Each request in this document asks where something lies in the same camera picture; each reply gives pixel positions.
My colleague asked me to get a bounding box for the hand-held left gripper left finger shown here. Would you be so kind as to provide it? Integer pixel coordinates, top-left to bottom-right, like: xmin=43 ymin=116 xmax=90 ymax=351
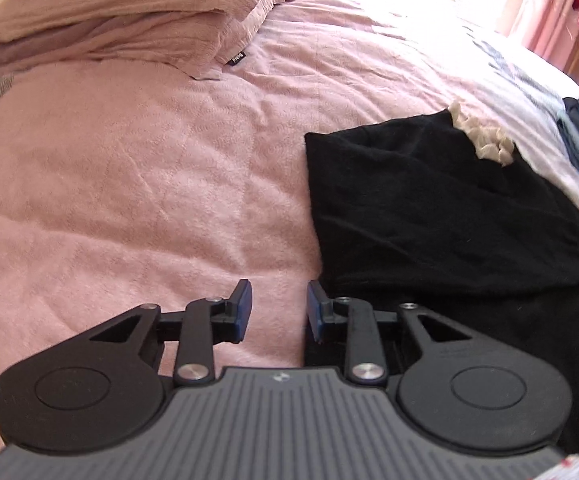
xmin=88 ymin=280 xmax=253 ymax=387

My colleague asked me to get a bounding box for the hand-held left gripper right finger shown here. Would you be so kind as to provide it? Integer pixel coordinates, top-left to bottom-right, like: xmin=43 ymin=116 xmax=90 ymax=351
xmin=307 ymin=280 xmax=474 ymax=387

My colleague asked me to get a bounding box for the black garment with white collar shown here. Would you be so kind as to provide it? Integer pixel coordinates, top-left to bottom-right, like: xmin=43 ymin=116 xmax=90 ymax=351
xmin=302 ymin=101 xmax=579 ymax=456

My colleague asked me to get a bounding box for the pink bed blanket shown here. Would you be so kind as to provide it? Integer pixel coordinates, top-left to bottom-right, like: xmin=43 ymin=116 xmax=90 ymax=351
xmin=0 ymin=0 xmax=579 ymax=441

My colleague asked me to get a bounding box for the pink pillow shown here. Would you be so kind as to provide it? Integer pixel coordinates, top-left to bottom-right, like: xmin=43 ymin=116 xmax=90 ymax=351
xmin=0 ymin=0 xmax=293 ymax=82

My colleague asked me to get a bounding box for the mauve folded sheet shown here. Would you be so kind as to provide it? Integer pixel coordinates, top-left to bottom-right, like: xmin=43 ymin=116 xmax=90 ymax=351
xmin=0 ymin=25 xmax=120 ymax=79

